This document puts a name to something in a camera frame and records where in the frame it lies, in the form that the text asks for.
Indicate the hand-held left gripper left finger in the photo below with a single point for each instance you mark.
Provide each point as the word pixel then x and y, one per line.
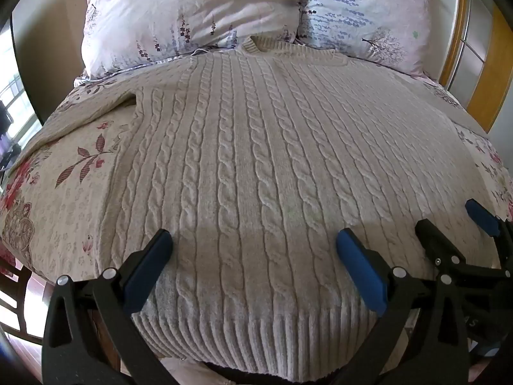
pixel 148 264

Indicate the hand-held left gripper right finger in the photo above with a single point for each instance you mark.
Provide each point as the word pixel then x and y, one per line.
pixel 362 268

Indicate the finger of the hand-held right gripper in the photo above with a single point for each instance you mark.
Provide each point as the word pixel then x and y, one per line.
pixel 481 216
pixel 435 240

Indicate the wooden headboard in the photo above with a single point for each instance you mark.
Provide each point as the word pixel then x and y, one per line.
pixel 481 100

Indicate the dark wooden chair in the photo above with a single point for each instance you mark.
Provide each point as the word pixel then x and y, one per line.
pixel 18 288

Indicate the bright window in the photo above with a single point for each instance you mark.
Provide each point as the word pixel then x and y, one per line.
pixel 16 100

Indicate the pale blue floral pillow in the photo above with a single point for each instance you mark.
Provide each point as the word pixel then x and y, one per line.
pixel 360 12

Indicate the pink floral pillow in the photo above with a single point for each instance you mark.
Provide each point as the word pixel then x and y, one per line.
pixel 180 12

